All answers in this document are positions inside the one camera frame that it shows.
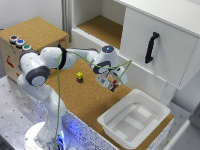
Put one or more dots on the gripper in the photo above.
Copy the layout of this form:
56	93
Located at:
104	78

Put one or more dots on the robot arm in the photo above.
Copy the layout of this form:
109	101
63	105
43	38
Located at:
50	56

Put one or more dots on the wooden drawer box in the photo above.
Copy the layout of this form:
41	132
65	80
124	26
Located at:
36	31

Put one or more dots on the yellow block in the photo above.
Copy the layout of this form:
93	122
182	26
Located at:
79	75

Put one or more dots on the white plastic box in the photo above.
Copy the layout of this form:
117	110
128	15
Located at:
133	118

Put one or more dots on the white cabinet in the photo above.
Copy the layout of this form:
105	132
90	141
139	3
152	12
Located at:
100	28

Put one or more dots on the white sliding door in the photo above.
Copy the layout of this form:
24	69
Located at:
173	50

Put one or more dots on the green button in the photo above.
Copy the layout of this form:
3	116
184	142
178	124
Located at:
27	47

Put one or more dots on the blue button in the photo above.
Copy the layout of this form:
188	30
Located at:
20	42

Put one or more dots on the red button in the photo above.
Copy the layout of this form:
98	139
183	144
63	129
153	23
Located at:
14	38

